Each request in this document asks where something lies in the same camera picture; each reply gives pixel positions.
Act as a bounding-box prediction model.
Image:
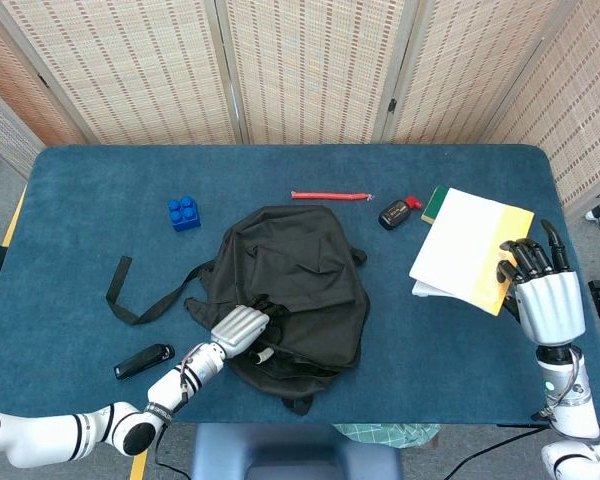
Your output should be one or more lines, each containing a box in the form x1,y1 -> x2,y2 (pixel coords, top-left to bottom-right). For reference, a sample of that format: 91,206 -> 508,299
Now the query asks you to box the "yellow floor tape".
0,184 -> 29,327
129,449 -> 150,480

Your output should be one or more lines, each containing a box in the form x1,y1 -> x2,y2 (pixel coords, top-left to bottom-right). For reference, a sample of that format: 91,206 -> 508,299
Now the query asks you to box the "blue carpet table cover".
0,144 -> 600,426

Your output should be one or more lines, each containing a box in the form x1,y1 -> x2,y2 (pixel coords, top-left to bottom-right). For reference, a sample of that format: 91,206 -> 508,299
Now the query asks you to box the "black bottle red cap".
378,195 -> 424,232

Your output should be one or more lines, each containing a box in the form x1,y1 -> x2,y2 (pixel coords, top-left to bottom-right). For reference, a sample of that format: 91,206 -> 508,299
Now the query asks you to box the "black stapler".
113,343 -> 176,381

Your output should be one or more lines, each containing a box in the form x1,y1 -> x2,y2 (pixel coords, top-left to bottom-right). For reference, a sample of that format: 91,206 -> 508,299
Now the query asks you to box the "blue grey robot torso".
188,423 -> 405,480

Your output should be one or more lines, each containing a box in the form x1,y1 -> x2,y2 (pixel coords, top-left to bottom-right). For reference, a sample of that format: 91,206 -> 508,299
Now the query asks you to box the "blue toy building brick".
167,195 -> 202,233

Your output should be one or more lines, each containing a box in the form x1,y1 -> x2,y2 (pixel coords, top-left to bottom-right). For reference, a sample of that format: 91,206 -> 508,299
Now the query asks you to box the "green checkered cloth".
332,423 -> 441,450

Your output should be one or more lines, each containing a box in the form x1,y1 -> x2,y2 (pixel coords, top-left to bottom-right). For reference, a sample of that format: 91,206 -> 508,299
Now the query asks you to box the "red pen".
291,189 -> 374,203

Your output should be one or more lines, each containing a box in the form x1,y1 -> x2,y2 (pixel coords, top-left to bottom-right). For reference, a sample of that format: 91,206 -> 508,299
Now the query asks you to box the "grey woven screen panel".
0,77 -> 46,180

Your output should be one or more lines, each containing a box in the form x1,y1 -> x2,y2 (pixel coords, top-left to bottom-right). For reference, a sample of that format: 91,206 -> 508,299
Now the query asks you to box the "white yellow notebook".
408,187 -> 535,317

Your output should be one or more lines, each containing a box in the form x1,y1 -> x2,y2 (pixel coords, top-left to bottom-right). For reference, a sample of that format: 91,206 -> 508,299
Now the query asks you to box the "black fabric backpack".
105,204 -> 371,416

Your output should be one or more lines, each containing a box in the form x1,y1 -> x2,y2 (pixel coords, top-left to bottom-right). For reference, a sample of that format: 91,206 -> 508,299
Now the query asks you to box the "green yellow sponge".
420,185 -> 451,225

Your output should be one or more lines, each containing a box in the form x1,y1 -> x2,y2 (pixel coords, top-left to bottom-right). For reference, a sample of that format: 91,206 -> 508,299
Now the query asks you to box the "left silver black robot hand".
209,294 -> 286,365

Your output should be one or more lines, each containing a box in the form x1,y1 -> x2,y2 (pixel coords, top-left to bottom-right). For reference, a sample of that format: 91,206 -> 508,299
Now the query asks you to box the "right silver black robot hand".
495,218 -> 587,346

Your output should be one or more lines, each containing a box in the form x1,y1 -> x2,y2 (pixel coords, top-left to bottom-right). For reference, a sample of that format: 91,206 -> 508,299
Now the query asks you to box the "black floor cable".
452,427 -> 549,480

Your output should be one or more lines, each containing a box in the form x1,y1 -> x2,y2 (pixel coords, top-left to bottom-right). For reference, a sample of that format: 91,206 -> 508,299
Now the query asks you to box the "woven folding screen panel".
204,0 -> 421,146
479,0 -> 600,216
0,0 -> 89,147
0,0 -> 244,146
379,0 -> 576,146

